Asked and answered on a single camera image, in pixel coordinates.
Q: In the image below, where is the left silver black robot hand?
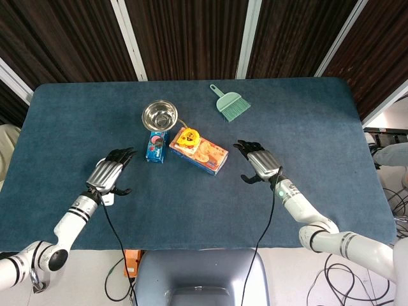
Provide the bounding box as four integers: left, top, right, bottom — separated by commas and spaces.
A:
85, 147, 138, 197

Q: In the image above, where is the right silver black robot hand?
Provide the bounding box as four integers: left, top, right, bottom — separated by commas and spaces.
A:
233, 139, 284, 186

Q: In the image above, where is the orange biscuit box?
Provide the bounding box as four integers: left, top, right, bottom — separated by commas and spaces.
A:
168, 127, 230, 177

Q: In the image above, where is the blue cookie box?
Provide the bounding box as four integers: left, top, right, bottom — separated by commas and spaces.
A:
145, 129, 169, 164

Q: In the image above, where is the green dustpan brush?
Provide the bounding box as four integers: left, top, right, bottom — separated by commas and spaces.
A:
209, 84, 252, 123

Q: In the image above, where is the blue table cloth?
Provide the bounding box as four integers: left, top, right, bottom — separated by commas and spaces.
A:
0, 76, 398, 253

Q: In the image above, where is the yellow tape measure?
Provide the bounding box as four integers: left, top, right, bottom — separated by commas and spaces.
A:
177, 118, 201, 149

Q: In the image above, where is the stainless steel bowl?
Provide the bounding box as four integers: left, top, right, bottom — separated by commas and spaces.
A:
142, 99, 179, 131

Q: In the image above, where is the grey robot torso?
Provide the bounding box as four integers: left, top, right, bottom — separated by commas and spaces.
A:
133, 248, 272, 306

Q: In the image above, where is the black right hand cable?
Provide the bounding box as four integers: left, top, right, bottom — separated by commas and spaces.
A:
238, 166, 284, 306

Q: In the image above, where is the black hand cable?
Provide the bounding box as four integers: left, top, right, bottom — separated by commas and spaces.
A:
99, 193, 138, 306
238, 166, 284, 306

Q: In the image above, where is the black left hand cable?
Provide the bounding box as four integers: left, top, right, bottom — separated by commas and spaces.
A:
99, 193, 138, 306

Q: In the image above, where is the white partition frame bar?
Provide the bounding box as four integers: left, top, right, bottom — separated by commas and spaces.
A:
110, 0, 148, 81
361, 78, 408, 129
235, 0, 263, 80
0, 57, 34, 105
314, 0, 368, 78

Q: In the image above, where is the black floor cable bundle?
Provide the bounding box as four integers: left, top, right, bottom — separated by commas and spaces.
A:
307, 187, 408, 305

